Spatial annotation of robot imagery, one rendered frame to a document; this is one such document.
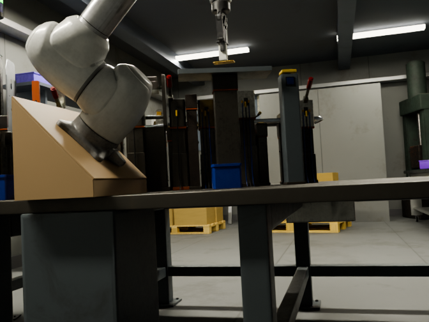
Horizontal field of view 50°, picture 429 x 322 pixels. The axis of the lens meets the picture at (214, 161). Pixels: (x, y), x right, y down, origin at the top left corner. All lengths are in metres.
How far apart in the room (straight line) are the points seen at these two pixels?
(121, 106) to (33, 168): 0.30
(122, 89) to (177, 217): 5.63
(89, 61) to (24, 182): 0.39
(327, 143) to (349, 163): 0.47
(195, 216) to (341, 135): 2.66
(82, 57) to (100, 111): 0.16
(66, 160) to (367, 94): 6.71
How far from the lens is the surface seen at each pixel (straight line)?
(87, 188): 1.30
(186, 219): 6.90
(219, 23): 1.88
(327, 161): 7.61
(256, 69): 1.84
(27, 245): 1.47
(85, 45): 1.41
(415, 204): 7.47
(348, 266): 2.72
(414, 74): 8.18
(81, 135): 1.44
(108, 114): 1.41
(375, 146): 7.64
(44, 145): 1.37
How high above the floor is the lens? 0.72
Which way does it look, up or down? 3 degrees up
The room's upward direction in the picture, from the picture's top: 3 degrees counter-clockwise
